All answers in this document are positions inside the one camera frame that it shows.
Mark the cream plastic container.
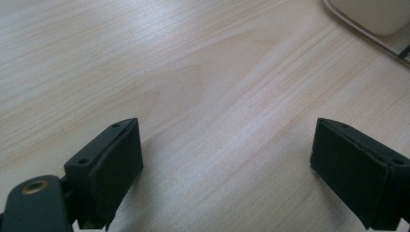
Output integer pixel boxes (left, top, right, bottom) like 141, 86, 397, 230
332, 0, 410, 37

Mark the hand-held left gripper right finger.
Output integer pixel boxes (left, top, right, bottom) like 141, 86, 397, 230
309, 117, 410, 232

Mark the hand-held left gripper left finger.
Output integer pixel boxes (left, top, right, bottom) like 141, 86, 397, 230
63, 117, 144, 232

